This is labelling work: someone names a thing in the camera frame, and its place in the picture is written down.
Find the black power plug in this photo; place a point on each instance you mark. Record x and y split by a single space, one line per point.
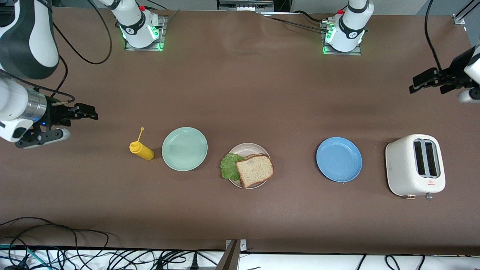
194 262

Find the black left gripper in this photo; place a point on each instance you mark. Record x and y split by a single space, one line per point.
455 71

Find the green lettuce leaf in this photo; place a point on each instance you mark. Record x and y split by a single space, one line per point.
228 168

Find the blue plate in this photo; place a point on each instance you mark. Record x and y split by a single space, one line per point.
339 159

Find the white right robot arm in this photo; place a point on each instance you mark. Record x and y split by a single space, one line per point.
22 37

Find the mint green plate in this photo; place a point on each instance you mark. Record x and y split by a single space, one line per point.
184 149

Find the dark metal frame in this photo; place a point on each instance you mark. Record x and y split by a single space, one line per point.
245 4

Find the aluminium corner frame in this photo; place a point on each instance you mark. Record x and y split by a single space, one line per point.
458 18

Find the yellow mustard squeeze bottle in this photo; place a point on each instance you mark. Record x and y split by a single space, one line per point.
144 152

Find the grey metal bracket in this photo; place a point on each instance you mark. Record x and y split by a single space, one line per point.
230 258

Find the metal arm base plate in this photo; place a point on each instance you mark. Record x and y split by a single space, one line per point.
341 53
162 37

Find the beige plate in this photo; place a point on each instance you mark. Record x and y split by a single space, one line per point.
247 148

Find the white two-slot toaster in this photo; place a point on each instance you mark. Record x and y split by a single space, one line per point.
401 168

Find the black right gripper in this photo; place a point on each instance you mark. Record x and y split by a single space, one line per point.
56 114

